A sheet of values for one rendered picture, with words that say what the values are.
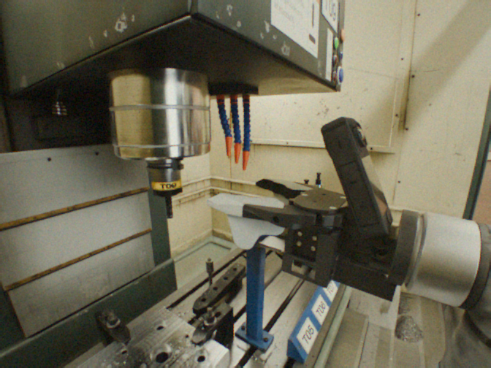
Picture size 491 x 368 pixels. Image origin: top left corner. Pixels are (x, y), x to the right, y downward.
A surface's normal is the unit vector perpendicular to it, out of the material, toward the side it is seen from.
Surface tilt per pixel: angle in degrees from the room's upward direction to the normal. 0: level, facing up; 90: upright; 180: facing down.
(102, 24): 90
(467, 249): 44
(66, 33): 90
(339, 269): 90
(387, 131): 90
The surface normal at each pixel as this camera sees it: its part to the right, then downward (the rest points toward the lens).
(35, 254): 0.82, 0.15
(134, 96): -0.07, 0.25
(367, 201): -0.61, 0.19
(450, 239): -0.38, -0.54
